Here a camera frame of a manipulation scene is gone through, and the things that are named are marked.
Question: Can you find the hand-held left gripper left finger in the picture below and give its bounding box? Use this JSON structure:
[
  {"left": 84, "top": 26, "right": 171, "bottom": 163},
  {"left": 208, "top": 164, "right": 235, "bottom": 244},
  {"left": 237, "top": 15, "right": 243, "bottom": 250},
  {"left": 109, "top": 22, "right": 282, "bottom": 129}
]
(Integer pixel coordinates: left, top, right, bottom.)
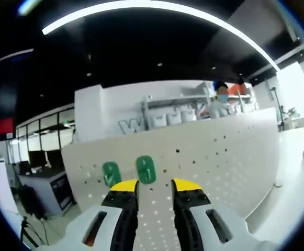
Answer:
[{"left": 38, "top": 179, "right": 140, "bottom": 251}]

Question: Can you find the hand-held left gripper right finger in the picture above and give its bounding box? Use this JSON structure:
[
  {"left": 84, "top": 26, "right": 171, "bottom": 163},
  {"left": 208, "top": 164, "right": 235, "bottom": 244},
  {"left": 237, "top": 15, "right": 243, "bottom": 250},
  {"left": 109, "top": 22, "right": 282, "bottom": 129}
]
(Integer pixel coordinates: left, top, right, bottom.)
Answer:
[{"left": 170, "top": 177, "right": 280, "bottom": 251}]

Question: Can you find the white perforated mounting plate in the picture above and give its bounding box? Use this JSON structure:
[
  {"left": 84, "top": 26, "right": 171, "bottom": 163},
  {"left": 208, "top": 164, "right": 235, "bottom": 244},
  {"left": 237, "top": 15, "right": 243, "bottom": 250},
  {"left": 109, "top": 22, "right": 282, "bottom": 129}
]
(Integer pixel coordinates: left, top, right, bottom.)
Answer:
[{"left": 60, "top": 107, "right": 279, "bottom": 251}]

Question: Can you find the green hook assembly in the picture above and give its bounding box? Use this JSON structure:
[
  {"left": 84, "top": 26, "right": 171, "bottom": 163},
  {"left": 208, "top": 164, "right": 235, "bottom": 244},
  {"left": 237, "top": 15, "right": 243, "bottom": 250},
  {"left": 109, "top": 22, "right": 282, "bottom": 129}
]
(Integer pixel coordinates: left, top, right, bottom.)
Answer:
[
  {"left": 135, "top": 155, "right": 157, "bottom": 185},
  {"left": 102, "top": 161, "right": 122, "bottom": 187}
]

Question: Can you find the grey background desk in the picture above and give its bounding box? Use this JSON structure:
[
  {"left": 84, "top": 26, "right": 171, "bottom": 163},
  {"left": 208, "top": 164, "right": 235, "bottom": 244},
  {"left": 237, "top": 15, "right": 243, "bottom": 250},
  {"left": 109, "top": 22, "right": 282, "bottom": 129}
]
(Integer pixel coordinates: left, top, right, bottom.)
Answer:
[{"left": 18, "top": 167, "right": 76, "bottom": 216}]

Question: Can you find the black background chair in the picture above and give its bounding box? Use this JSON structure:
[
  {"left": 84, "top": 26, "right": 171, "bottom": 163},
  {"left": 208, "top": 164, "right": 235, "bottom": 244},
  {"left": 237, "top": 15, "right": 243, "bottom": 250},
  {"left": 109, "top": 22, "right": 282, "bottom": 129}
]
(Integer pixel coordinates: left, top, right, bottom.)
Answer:
[{"left": 18, "top": 184, "right": 47, "bottom": 219}]

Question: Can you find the background black monitor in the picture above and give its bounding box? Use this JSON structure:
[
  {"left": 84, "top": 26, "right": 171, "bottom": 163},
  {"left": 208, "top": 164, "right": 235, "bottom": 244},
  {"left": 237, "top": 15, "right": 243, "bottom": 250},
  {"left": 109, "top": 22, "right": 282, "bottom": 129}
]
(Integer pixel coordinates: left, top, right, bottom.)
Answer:
[
  {"left": 47, "top": 149, "right": 65, "bottom": 168},
  {"left": 28, "top": 150, "right": 48, "bottom": 167}
]

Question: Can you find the white storage bin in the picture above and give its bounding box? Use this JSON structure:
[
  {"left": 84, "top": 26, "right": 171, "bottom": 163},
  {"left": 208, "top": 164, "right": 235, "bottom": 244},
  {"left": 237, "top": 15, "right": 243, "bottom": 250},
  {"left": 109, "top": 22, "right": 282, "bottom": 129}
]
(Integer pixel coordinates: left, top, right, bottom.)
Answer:
[
  {"left": 151, "top": 115, "right": 168, "bottom": 129},
  {"left": 182, "top": 109, "right": 196, "bottom": 122},
  {"left": 167, "top": 112, "right": 183, "bottom": 126}
]

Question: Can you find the grey metal shelf rack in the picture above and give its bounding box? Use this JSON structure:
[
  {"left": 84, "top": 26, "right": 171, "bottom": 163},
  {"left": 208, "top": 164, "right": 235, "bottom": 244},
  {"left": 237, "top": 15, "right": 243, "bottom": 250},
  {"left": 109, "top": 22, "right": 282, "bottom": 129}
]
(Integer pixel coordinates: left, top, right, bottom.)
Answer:
[{"left": 140, "top": 81, "right": 260, "bottom": 131}]

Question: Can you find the red box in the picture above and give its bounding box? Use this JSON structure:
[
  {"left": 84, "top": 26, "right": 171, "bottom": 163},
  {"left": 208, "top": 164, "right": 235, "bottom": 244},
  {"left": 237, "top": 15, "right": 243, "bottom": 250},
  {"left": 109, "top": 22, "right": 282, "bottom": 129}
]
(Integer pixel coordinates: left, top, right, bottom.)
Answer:
[{"left": 229, "top": 83, "right": 248, "bottom": 96}]

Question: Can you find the black pole stand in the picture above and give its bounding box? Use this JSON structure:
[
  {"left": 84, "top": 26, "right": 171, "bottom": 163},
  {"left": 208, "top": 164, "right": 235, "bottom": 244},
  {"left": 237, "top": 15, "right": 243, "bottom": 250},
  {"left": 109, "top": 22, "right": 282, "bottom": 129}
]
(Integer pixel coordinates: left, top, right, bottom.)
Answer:
[{"left": 271, "top": 86, "right": 285, "bottom": 131}]

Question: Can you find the curved white ceiling light strip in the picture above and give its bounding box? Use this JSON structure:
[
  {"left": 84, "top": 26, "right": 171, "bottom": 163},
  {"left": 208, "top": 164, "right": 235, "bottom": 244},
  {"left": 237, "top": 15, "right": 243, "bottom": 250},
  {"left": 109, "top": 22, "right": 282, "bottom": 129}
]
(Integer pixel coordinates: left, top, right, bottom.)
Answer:
[{"left": 41, "top": 0, "right": 280, "bottom": 71}]

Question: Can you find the black stand with cables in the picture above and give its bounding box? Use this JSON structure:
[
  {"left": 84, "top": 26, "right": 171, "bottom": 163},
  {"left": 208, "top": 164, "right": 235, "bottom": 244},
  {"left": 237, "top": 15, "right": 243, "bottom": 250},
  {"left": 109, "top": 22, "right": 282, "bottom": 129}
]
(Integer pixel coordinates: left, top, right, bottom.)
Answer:
[{"left": 19, "top": 215, "right": 41, "bottom": 249}]

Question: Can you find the white lettered wall panel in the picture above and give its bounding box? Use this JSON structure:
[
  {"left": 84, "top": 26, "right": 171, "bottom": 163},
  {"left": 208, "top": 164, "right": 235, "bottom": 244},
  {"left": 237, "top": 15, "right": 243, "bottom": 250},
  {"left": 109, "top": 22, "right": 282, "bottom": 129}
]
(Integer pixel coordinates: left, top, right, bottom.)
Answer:
[{"left": 74, "top": 79, "right": 215, "bottom": 143}]

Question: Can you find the large black wall screen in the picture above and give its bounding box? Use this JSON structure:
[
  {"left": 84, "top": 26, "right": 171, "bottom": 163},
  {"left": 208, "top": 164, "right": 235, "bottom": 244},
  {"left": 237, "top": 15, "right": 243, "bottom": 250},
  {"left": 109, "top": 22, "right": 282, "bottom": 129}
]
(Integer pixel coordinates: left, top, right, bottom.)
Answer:
[{"left": 0, "top": 47, "right": 18, "bottom": 136}]

